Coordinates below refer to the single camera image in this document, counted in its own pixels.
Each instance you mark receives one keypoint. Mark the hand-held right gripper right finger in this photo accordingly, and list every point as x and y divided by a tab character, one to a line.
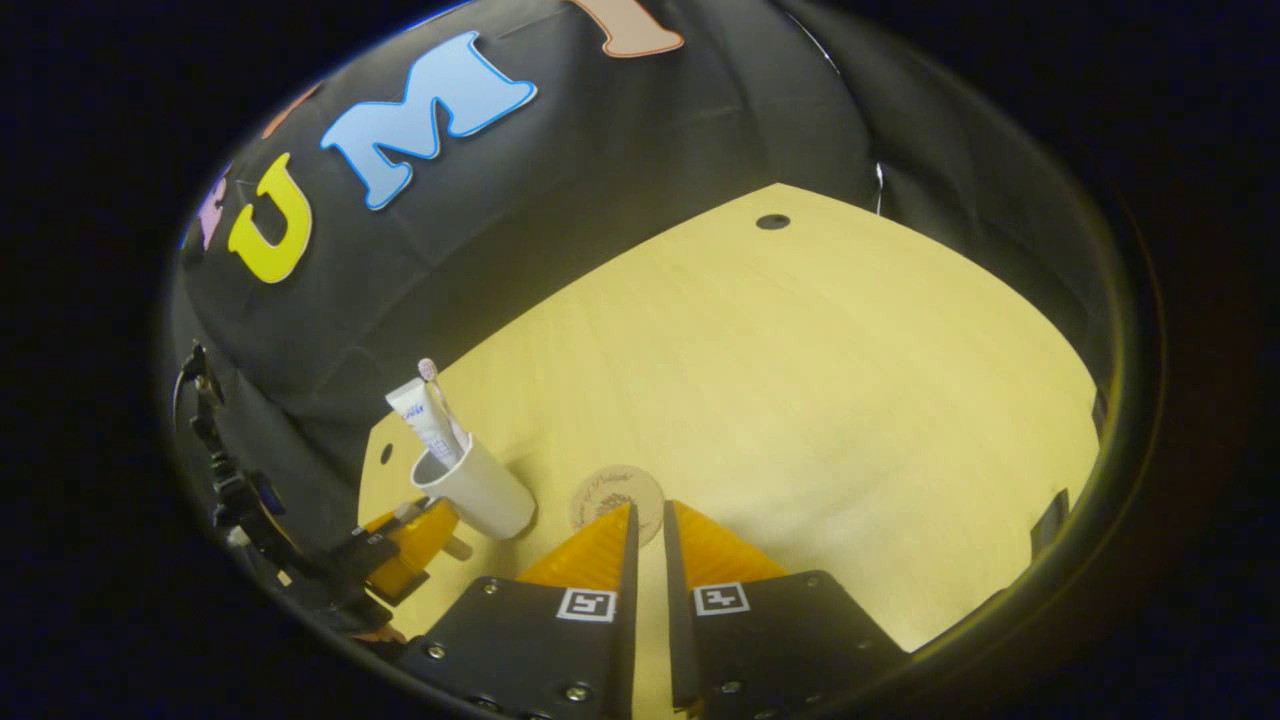
770	640

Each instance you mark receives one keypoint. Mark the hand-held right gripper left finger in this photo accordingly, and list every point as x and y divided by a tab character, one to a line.
540	640

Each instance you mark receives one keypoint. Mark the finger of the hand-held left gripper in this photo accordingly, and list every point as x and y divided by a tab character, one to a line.
420	540

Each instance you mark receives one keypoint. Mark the white toothpaste tube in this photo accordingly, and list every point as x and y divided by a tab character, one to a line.
425	420

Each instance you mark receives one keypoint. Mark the white toothbrush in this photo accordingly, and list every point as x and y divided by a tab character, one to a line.
440	395

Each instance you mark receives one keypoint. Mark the round cork coaster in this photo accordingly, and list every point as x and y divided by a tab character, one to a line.
605	495

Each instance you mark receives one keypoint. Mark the light wooden desktop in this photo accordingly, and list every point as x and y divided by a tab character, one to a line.
800	400

